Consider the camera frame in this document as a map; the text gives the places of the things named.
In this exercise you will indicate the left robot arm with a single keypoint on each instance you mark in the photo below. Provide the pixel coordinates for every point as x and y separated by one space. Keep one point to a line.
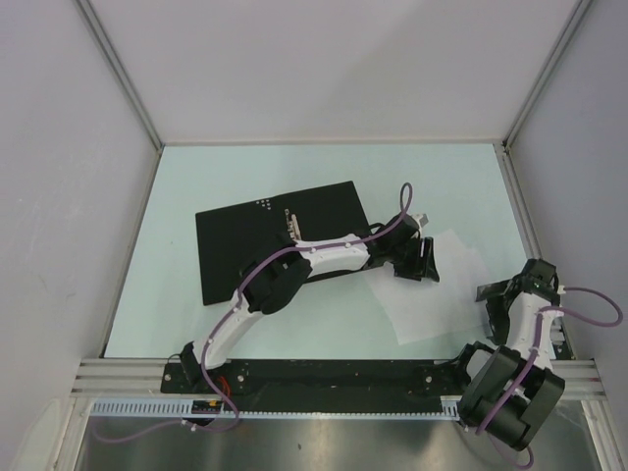
272 280

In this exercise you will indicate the left aluminium frame post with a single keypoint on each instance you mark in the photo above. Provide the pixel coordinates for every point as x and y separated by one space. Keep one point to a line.
115 64

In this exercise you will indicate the aluminium rail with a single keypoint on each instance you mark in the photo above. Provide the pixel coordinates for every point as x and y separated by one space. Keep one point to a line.
560 342
128 377

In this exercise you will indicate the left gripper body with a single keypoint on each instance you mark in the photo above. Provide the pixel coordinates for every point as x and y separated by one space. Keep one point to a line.
397 253

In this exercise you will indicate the right aluminium frame post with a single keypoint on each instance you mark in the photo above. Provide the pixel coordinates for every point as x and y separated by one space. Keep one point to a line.
567 34

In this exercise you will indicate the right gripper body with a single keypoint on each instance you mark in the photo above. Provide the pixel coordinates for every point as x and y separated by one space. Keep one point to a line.
497 318

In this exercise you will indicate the aluminium frame post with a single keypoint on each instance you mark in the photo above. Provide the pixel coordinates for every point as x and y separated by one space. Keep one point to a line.
115 64
567 34

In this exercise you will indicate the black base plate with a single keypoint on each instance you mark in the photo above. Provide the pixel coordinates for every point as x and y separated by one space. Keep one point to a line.
339 386

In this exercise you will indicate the aluminium front rail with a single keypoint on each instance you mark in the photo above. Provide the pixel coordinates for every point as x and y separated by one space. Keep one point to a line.
128 377

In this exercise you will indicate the red black folder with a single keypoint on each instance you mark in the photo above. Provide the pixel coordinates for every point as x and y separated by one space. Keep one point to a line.
229 237

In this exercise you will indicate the white paper sheet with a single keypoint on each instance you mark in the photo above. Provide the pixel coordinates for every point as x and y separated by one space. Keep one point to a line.
427 309

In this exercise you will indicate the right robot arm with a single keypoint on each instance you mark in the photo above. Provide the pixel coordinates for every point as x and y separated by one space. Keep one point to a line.
510 388

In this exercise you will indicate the metal folder clip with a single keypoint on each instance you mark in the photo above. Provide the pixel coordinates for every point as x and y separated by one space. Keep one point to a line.
293 226

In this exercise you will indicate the right side aluminium rail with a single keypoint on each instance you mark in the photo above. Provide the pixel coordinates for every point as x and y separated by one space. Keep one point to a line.
560 342

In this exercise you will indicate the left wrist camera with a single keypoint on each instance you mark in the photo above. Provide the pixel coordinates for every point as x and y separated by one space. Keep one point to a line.
421 220

